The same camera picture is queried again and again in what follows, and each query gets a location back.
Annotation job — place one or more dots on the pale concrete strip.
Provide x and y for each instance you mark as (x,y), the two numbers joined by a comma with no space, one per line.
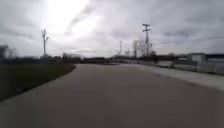
(196,77)

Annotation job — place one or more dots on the grey concrete path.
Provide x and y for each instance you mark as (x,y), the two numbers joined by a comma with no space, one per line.
(113,96)

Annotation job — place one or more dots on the pale fence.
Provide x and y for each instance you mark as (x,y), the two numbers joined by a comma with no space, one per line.
(190,65)

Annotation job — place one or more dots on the utility pole with crossarms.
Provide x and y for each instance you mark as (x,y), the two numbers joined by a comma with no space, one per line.
(146,36)

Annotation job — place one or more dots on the bare tall tree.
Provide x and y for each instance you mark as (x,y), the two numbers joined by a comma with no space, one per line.
(44,41)

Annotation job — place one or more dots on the dark grass field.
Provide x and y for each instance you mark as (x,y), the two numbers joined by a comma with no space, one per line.
(23,75)

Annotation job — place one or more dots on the pale low building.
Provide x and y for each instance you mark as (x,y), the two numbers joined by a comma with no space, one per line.
(203,58)

